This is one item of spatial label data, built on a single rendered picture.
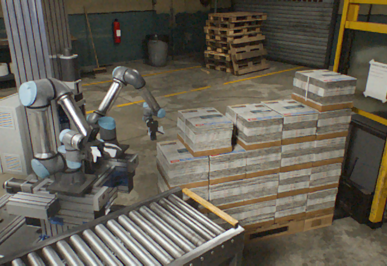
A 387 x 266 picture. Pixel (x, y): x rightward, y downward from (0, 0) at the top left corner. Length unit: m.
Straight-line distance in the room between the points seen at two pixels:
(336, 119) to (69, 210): 2.00
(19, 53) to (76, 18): 6.73
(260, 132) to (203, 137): 0.43
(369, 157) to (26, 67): 2.80
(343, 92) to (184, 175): 1.34
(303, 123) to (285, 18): 7.74
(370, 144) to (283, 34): 7.19
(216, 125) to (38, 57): 1.16
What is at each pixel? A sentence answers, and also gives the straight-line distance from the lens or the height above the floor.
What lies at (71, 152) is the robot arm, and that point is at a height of 1.15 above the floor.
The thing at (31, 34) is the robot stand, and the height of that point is 1.66.
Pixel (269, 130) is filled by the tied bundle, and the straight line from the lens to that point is 2.68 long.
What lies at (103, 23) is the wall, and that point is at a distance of 9.36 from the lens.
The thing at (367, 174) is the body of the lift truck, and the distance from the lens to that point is 3.64.
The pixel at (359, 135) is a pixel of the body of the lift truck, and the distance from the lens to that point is 3.63.
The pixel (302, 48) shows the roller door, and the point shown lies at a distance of 10.11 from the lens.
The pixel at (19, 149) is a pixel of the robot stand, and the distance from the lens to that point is 2.57.
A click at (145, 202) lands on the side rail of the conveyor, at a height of 0.80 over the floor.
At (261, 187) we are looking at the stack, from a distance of 2.85.
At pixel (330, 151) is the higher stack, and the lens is 3.09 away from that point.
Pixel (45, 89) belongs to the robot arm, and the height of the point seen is 1.42.
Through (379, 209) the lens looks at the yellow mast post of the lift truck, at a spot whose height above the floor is 0.22.
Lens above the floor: 1.92
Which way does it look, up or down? 22 degrees down
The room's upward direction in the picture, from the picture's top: straight up
